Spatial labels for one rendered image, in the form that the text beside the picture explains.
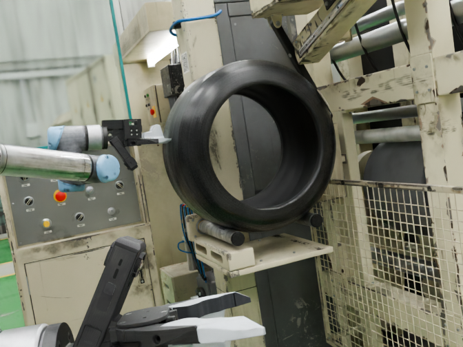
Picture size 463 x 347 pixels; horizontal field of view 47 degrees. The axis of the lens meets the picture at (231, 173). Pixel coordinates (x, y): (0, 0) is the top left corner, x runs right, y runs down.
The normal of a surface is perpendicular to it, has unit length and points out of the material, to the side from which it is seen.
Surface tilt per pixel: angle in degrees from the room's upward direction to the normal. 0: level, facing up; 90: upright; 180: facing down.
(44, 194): 90
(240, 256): 90
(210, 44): 90
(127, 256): 81
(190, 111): 67
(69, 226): 90
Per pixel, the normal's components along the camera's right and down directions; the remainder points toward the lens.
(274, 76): 0.37, -0.16
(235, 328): -0.04, -0.78
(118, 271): 0.01, -0.08
